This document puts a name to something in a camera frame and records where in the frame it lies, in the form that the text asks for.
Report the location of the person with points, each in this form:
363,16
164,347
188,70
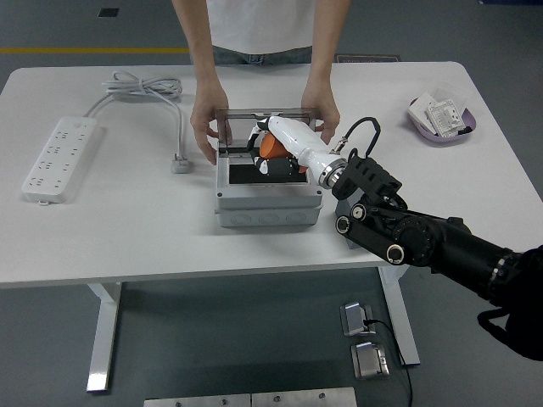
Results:
259,25

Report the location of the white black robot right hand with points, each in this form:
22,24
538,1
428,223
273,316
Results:
297,137

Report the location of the purple plastic tray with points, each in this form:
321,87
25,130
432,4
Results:
445,141

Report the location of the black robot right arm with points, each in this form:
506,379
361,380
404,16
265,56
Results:
424,237

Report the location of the person's right hand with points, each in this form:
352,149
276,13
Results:
208,106

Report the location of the grey square block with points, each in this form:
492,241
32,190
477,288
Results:
340,208

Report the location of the orange cylindrical battery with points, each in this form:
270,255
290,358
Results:
271,146

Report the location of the clear plastic bag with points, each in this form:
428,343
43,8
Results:
449,90

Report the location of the white power strip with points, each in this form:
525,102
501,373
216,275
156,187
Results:
59,157

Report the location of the white wall socket panel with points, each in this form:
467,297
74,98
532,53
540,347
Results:
445,118

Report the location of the dark floor sign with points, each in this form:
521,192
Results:
373,58

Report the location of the white table leg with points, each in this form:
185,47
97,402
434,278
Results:
102,339
401,313

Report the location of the small black part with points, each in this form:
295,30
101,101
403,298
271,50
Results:
466,130

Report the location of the silver floor socket box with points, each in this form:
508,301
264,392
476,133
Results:
369,360
354,318

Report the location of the person's left forearm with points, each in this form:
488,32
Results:
320,51

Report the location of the person's right forearm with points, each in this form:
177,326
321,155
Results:
201,51

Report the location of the clear hinged box lid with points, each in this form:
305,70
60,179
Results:
242,113

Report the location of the dark floor hatch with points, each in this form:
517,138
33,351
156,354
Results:
108,12

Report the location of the grey plastic junction box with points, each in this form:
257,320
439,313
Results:
263,199

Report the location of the person's left hand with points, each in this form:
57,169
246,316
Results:
324,104

